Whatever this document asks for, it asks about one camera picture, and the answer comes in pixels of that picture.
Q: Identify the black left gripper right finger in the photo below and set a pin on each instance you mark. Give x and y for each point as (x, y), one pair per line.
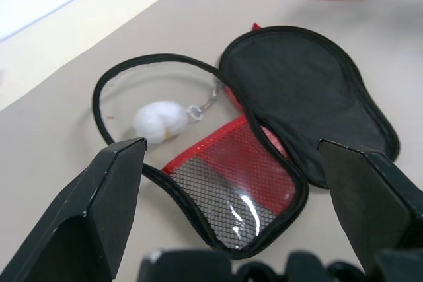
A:
(373, 202)

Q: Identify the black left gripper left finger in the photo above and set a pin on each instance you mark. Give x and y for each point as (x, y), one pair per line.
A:
(82, 216)

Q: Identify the black and red paddle case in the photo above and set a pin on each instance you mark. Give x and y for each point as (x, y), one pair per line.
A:
(297, 90)

